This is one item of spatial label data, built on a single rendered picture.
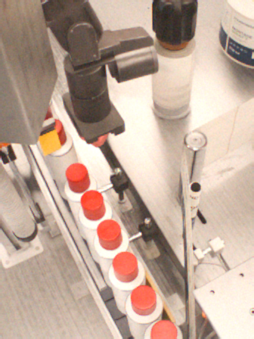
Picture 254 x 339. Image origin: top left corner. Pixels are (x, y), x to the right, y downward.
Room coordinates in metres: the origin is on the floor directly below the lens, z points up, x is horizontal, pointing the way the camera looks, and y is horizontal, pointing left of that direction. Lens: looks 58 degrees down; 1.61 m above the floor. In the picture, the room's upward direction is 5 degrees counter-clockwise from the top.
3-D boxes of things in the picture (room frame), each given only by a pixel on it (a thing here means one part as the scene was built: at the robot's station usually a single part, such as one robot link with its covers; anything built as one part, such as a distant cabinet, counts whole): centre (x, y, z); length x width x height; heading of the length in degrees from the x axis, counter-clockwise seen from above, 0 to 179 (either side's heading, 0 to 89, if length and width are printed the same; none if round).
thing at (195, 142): (0.38, -0.11, 0.97); 0.05 x 0.05 x 0.19
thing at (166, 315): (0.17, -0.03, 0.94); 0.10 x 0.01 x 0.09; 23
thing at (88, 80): (0.43, 0.04, 1.19); 0.07 x 0.06 x 0.07; 104
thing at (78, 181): (0.33, 0.07, 0.98); 0.05 x 0.05 x 0.20
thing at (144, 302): (0.14, -0.01, 0.98); 0.05 x 0.05 x 0.20
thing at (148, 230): (0.30, -0.01, 0.89); 0.06 x 0.03 x 0.12; 113
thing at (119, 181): (0.42, 0.02, 0.89); 0.03 x 0.03 x 0.12; 23
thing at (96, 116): (0.43, 0.04, 1.13); 0.10 x 0.07 x 0.07; 22
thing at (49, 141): (0.39, 0.11, 1.09); 0.03 x 0.01 x 0.06; 113
